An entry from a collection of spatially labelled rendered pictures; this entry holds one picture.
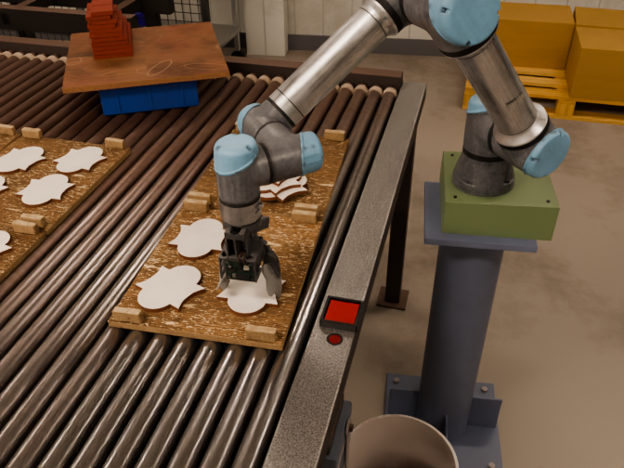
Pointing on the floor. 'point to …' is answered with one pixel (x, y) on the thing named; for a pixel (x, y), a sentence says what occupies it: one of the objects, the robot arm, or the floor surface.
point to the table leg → (392, 298)
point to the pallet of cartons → (565, 57)
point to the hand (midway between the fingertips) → (252, 290)
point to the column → (457, 342)
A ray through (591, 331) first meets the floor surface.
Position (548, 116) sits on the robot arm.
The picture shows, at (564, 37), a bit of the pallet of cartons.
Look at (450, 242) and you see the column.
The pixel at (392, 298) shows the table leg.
